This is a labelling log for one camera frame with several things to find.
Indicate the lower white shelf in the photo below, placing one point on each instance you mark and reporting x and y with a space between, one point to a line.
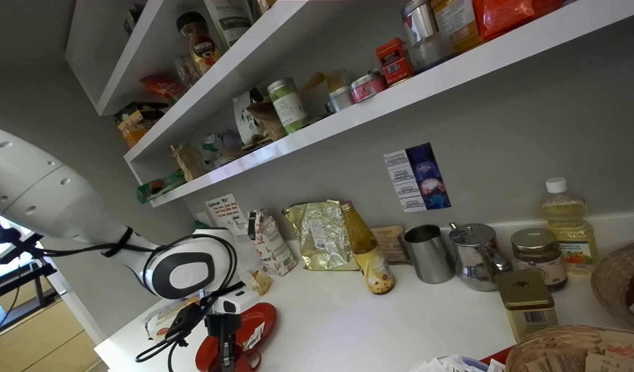
338 30

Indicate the white patterned carton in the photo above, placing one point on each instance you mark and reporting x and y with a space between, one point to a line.
263 230

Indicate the wicker basket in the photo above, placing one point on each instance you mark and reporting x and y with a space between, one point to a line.
573 350
614 284

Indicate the gold lidded tin box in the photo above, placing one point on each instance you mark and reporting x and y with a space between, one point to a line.
528 303

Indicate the red small box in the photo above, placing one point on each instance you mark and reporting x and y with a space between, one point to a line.
396 62

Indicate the white shelf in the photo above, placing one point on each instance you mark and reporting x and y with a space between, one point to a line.
338 30
170 52

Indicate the steel cup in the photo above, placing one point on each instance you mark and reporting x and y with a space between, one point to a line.
429 255

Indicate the white red wall note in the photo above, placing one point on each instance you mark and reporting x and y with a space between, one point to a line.
228 213

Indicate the pink round tin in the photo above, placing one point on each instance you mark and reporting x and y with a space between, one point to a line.
367 87

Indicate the brown cardboard packet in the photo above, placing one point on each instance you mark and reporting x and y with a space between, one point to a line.
390 243

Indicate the cooking oil bottle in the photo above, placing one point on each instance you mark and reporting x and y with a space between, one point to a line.
566 220

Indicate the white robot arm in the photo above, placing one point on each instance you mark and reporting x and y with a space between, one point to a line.
46 208

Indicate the orange plastic plate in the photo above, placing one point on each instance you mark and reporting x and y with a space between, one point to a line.
256 325

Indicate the steel milk jug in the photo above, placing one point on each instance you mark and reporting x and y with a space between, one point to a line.
480 258

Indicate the upper white shelf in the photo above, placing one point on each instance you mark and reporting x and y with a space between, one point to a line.
170 52

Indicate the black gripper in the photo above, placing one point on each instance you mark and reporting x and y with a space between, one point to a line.
224 327

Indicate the green lid white jar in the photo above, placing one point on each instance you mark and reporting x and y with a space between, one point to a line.
288 103

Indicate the yellow bottle with label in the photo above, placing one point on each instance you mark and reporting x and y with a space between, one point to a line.
367 253

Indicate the silver can on shelf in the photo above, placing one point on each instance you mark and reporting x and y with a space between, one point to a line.
421 31

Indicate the wicker basket right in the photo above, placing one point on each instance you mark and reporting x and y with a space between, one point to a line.
614 284

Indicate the blue white wall card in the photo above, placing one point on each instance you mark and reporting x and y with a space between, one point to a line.
416 179

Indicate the orange snack bag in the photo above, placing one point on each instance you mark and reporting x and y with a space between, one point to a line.
496 17

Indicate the wicker basket front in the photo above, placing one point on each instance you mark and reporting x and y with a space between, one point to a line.
573 350

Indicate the black tripod stand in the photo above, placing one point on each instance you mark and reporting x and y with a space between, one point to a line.
32 271

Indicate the dark lid glass jar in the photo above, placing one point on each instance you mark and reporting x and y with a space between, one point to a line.
203 50

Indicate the glass jar with gold lid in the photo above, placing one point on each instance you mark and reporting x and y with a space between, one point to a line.
538 249

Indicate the gold foil bag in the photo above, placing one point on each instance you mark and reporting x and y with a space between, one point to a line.
320 234

